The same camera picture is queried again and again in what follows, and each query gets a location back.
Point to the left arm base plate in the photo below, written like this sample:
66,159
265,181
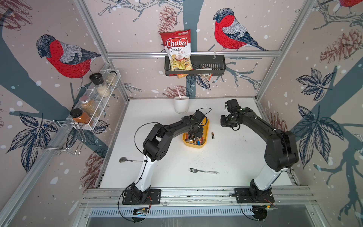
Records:
150,196

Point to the white cup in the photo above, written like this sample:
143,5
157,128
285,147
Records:
181,104

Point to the yellow plastic storage tray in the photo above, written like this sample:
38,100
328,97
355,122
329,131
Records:
200,139

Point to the chrome wire hook rack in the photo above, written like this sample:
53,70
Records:
70,138

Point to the white wire spice rack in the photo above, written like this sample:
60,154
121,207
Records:
101,101

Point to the silver spoon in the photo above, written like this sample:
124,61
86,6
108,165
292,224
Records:
124,159

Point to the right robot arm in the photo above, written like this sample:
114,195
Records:
281,149

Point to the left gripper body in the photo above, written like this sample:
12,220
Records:
198,132

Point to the red cassava chips bag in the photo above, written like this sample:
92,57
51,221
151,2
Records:
178,47

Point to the black lid spice jar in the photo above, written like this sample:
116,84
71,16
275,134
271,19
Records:
101,87

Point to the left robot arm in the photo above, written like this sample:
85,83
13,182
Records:
156,146

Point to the black wire wall basket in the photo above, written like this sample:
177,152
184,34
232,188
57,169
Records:
201,64

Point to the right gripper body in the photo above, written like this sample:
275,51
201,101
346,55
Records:
227,121

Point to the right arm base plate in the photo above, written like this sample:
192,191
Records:
247,195

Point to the pale lid spice jar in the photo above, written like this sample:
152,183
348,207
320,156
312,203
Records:
111,78

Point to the orange spice jar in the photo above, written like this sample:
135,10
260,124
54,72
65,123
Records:
80,116

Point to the silver fork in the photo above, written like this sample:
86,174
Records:
194,170

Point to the silver lid spice jar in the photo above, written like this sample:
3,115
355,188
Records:
90,106

